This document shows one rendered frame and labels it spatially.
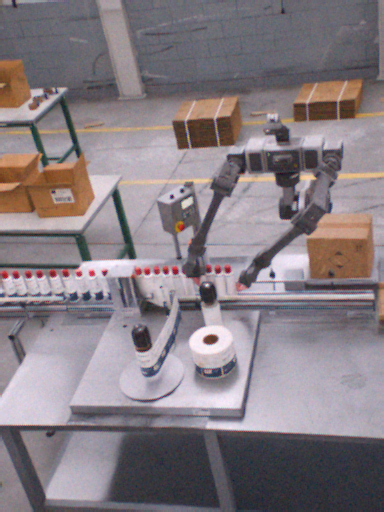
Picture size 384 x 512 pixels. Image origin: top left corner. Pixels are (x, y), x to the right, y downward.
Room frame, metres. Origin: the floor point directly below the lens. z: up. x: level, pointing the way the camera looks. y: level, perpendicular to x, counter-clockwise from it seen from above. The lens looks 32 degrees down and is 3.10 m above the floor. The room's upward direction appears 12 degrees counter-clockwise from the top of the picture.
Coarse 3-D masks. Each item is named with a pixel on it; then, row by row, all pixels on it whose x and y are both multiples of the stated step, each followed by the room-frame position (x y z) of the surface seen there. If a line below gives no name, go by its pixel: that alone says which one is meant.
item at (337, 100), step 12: (312, 84) 7.48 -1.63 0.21; (324, 84) 7.39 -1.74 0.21; (336, 84) 7.32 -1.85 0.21; (348, 84) 7.25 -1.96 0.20; (360, 84) 7.18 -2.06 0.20; (300, 96) 7.24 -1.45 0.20; (312, 96) 7.16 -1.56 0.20; (324, 96) 7.08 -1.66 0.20; (336, 96) 7.01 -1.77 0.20; (348, 96) 6.94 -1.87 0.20; (360, 96) 7.11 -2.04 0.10; (300, 108) 7.06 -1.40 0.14; (312, 108) 7.00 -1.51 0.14; (324, 108) 6.95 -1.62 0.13; (336, 108) 6.89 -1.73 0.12; (348, 108) 6.84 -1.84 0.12; (300, 120) 7.06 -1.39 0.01
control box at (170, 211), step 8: (176, 192) 3.18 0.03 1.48; (160, 200) 3.13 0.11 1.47; (168, 200) 3.11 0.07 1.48; (176, 200) 3.11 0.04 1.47; (160, 208) 3.14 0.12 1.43; (168, 208) 3.08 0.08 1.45; (176, 208) 3.10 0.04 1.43; (160, 216) 3.15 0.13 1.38; (168, 216) 3.10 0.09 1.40; (176, 216) 3.09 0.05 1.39; (192, 216) 3.15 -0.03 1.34; (168, 224) 3.11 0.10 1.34; (176, 224) 3.09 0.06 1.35; (184, 224) 3.12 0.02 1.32; (168, 232) 3.12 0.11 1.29; (176, 232) 3.08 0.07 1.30
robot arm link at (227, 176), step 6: (222, 168) 2.98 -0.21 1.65; (228, 168) 2.99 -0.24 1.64; (234, 168) 2.99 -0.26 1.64; (222, 174) 2.96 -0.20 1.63; (228, 174) 2.97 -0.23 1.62; (234, 174) 2.96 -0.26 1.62; (222, 180) 2.94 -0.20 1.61; (228, 180) 2.94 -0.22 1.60; (234, 180) 2.98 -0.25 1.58; (216, 186) 2.95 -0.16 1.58; (222, 186) 2.93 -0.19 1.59; (228, 186) 2.92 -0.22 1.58; (228, 192) 2.93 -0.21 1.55
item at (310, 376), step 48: (336, 288) 2.98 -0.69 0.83; (48, 336) 3.09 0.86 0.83; (96, 336) 3.00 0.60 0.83; (288, 336) 2.68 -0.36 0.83; (336, 336) 2.61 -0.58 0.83; (48, 384) 2.71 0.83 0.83; (288, 384) 2.36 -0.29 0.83; (336, 384) 2.31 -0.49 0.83; (240, 432) 2.16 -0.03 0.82; (288, 432) 2.10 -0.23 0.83; (336, 432) 2.05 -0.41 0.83
